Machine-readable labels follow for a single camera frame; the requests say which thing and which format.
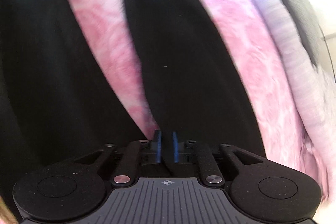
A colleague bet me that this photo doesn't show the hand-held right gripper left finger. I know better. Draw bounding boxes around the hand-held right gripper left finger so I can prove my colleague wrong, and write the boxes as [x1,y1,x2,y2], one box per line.
[75,130,162,187]

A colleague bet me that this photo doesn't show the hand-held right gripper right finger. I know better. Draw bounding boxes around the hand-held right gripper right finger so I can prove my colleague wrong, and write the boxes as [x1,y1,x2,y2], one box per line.
[172,131,264,187]

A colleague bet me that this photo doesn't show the black pants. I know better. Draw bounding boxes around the black pants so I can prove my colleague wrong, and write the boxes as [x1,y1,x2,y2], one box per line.
[0,0,268,216]

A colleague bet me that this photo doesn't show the pink floral blanket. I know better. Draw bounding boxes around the pink floral blanket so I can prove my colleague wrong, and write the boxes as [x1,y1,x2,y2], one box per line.
[49,0,326,203]

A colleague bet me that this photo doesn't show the grey checked pillow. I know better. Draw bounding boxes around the grey checked pillow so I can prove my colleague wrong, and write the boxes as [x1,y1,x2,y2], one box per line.
[274,0,327,73]

